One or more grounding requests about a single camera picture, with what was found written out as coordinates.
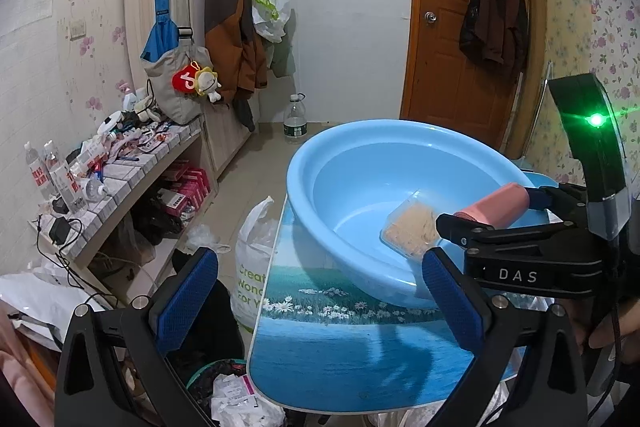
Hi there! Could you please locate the red label water bottle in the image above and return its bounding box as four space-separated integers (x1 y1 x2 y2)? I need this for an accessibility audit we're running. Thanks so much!
42 139 78 210
24 143 53 202

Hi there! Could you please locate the stack of pink boxes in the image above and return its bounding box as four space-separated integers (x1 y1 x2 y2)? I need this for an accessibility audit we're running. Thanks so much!
160 162 211 218

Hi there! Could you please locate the black trash bin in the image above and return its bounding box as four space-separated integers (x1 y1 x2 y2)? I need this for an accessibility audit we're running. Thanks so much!
165 247 261 427

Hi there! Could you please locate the white shopping bag green lettering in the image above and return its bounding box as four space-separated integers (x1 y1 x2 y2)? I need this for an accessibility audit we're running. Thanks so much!
231 196 281 333

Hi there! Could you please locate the pink cylindrical container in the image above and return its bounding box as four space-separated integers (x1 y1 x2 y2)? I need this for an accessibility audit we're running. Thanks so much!
452 182 530 228

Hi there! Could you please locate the white green printed plastic bag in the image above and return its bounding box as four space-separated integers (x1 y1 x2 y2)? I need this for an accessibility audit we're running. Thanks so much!
246 0 293 44

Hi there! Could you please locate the clutter of small packets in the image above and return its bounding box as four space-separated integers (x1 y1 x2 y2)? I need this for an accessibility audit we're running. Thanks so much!
75 97 201 188

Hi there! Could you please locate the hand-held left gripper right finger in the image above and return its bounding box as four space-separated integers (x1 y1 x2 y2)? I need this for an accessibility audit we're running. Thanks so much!
421 247 588 427

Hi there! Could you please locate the light wood wardrobe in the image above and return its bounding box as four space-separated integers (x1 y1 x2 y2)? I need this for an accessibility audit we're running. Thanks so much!
124 0 261 180

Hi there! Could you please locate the wooden board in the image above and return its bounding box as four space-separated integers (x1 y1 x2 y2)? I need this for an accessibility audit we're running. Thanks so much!
529 0 551 72

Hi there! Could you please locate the brown wooden door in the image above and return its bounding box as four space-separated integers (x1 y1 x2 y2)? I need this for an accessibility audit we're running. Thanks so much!
400 0 531 135

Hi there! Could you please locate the black power adapter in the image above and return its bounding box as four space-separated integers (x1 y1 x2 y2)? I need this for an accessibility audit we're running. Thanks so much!
48 217 76 245

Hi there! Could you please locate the yellow and white plush toy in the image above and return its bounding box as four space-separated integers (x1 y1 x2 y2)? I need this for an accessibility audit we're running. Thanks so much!
194 67 223 104

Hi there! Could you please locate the red plush charm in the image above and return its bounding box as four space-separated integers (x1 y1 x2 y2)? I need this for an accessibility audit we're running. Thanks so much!
172 62 201 95

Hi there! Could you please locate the light blue plastic basin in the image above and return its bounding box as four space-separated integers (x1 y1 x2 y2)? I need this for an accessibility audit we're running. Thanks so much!
286 119 563 310

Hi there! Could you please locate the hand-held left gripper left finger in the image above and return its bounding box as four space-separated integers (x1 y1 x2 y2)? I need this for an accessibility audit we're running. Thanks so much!
54 247 236 427

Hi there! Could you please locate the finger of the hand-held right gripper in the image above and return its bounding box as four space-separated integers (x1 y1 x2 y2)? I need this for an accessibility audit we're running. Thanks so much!
436 207 588 254
524 184 588 212

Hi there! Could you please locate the clear packet of beige noodles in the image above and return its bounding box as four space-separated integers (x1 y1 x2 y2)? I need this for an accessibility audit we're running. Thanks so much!
380 191 443 265

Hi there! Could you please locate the grey tote bag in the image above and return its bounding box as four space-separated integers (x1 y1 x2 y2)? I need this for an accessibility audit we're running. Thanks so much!
144 27 213 125

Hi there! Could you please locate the white tiled shelf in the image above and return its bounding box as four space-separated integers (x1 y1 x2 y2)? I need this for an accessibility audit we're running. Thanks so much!
30 114 221 308

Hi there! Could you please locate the dark brown hanging jacket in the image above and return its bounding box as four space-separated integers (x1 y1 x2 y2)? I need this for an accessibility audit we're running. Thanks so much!
459 0 530 82

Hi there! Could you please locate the person's right hand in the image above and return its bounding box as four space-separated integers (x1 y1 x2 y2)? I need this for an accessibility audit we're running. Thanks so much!
570 302 623 350

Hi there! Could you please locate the large clear water bottle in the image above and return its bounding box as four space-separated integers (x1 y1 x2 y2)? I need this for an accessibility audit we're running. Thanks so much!
283 93 307 144

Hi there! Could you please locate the brown and orange jacket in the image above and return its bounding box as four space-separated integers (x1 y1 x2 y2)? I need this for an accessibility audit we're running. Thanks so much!
204 0 268 132

